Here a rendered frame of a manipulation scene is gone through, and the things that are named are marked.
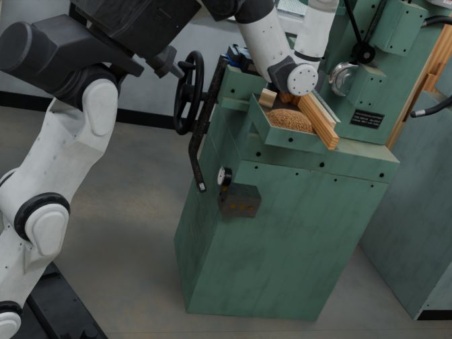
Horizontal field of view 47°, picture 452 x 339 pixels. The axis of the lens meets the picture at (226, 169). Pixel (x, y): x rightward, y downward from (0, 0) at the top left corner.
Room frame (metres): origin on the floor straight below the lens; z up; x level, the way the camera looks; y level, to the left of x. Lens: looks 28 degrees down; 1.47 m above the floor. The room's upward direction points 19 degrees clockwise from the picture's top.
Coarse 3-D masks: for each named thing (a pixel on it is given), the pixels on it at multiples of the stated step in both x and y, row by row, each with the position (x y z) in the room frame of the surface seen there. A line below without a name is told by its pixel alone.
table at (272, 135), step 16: (224, 96) 1.59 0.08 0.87; (256, 96) 1.61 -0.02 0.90; (256, 112) 1.54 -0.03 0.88; (256, 128) 1.50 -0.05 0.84; (272, 128) 1.41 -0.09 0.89; (288, 128) 1.43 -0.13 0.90; (272, 144) 1.42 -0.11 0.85; (288, 144) 1.43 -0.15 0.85; (304, 144) 1.45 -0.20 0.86; (320, 144) 1.47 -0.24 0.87
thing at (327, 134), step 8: (304, 96) 1.65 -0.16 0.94; (304, 104) 1.61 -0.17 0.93; (312, 104) 1.60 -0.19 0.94; (304, 112) 1.59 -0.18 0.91; (312, 112) 1.55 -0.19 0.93; (312, 120) 1.53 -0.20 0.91; (320, 120) 1.48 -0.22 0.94; (320, 128) 1.47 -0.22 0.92; (328, 128) 1.44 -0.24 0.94; (320, 136) 1.45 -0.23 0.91; (328, 136) 1.41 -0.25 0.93; (336, 136) 1.40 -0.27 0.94; (328, 144) 1.39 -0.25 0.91; (336, 144) 1.39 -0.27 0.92
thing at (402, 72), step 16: (416, 0) 1.78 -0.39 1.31; (432, 32) 1.82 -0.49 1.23; (416, 48) 1.81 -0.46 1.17; (432, 48) 1.83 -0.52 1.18; (368, 64) 1.76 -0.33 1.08; (384, 64) 1.78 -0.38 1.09; (400, 64) 1.80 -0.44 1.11; (416, 64) 1.82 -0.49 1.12; (400, 80) 1.81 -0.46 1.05; (416, 80) 1.83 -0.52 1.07; (336, 96) 1.83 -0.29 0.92; (384, 96) 1.80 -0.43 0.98; (400, 96) 1.82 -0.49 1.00; (336, 112) 1.79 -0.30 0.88; (352, 112) 1.76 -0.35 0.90; (384, 112) 1.81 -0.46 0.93; (400, 112) 1.83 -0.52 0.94; (352, 128) 1.77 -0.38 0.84; (368, 128) 1.80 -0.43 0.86; (384, 128) 1.82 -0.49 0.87; (384, 144) 1.83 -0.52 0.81
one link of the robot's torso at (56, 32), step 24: (24, 24) 1.01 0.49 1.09; (48, 24) 1.09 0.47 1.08; (72, 24) 1.10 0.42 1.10; (0, 48) 1.01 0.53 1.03; (24, 48) 0.97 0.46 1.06; (48, 48) 1.02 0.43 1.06; (72, 48) 1.03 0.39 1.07; (96, 48) 1.08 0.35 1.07; (120, 48) 1.14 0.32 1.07; (24, 72) 0.98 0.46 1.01; (48, 72) 1.00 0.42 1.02; (72, 72) 1.06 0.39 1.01; (120, 72) 1.20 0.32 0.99
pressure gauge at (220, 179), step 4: (220, 168) 1.49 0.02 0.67; (224, 168) 1.47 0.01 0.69; (228, 168) 1.47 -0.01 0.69; (220, 172) 1.48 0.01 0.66; (224, 172) 1.45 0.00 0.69; (228, 172) 1.46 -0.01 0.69; (224, 176) 1.44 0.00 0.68; (228, 176) 1.45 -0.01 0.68; (220, 180) 1.46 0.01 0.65; (224, 180) 1.44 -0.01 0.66; (228, 180) 1.44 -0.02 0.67; (220, 184) 1.44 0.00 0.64; (224, 184) 1.44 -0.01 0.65; (228, 184) 1.45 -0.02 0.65; (224, 188) 1.47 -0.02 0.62
